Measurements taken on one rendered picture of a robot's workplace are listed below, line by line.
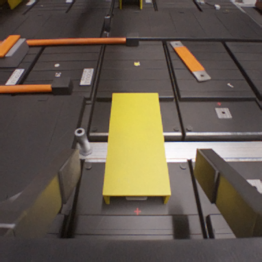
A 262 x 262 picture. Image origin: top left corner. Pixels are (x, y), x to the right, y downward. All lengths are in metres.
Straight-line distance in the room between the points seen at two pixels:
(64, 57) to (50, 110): 0.17
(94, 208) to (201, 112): 0.22
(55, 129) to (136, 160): 0.13
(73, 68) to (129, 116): 0.19
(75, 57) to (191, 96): 0.26
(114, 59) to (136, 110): 0.18
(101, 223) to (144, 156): 0.09
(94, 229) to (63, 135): 0.13
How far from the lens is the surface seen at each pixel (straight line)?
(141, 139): 0.23
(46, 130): 0.29
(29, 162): 0.26
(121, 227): 0.21
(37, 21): 0.66
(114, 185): 0.20
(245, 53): 0.51
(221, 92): 0.36
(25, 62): 0.47
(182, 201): 0.24
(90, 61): 0.42
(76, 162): 0.16
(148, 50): 0.45
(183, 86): 0.35
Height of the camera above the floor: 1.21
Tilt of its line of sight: 51 degrees down
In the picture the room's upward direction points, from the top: 1 degrees counter-clockwise
